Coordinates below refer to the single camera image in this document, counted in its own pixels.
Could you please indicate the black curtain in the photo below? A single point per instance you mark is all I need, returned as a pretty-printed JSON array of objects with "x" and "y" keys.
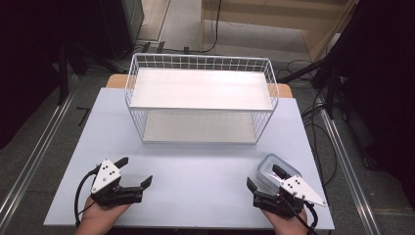
[
  {"x": 32, "y": 49},
  {"x": 385, "y": 81}
]

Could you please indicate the dark metal cabinet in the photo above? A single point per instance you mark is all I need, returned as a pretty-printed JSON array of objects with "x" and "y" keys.
[{"x": 130, "y": 19}]

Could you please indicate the light wooden cabinet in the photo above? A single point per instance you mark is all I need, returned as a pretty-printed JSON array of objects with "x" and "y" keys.
[{"x": 261, "y": 9}]

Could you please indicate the person's left hand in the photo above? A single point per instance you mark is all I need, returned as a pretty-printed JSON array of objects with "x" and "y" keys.
[{"x": 98, "y": 218}]

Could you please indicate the person's right hand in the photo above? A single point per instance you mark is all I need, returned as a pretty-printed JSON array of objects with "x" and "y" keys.
[{"x": 287, "y": 225}]

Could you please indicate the clear plastic container blue lid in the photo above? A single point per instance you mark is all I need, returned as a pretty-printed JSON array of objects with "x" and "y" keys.
[{"x": 265, "y": 170}]

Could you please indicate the aluminium floor rail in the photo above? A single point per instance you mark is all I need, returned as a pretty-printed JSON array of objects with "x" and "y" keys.
[
  {"x": 36, "y": 153},
  {"x": 345, "y": 166}
]

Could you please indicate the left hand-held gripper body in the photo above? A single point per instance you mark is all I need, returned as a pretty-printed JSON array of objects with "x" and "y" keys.
[{"x": 106, "y": 178}]

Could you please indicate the black metal stand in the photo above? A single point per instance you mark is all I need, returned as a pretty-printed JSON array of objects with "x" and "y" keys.
[
  {"x": 331, "y": 91},
  {"x": 62, "y": 81}
]

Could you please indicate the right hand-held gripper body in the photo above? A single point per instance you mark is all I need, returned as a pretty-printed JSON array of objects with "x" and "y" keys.
[{"x": 300, "y": 189}]

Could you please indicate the black plug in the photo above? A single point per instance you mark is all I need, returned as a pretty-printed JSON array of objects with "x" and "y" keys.
[
  {"x": 160, "y": 46},
  {"x": 146, "y": 46},
  {"x": 186, "y": 50}
]

